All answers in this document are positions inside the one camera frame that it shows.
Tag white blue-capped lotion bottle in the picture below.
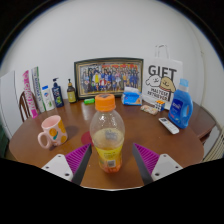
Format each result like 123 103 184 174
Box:
41 85 56 112

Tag white radiator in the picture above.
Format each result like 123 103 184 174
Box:
203 128 224 163

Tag blue tissue pack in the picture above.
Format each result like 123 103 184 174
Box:
121 86 143 107

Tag wooden chair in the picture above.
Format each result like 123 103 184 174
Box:
18 89 34 123

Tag white remote control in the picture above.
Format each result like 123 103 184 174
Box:
158 116 180 135

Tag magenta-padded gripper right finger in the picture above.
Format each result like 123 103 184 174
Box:
132 143 184 186

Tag small green box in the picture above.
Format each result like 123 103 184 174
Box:
83 97 96 105

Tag small beige snack packet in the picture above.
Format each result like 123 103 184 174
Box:
140 104 159 116

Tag flat round red coaster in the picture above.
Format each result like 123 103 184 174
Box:
80 130 94 146

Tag puzzle cube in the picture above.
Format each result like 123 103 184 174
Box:
154 99 166 112

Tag blue detergent bottle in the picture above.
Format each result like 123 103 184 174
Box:
167 78 194 130

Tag framed group photo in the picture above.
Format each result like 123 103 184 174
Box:
73 57 144 100

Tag brown yellow-labelled pump bottle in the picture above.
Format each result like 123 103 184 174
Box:
66 78 78 104

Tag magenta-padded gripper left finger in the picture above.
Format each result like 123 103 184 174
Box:
40 142 93 186

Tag long pink wrap box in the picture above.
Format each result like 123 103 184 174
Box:
22 69 40 120

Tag orange-capped juice bottle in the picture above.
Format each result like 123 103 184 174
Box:
89 93 126 174

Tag pink mug with orange dots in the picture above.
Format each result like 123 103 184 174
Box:
36 114 69 150

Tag white paper gift bag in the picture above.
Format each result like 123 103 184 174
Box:
142 44 184 111

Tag long green-white wrap box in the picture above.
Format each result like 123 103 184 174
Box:
30 66 47 114

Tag dark blue pump bottle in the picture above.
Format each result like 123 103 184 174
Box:
51 77 65 109

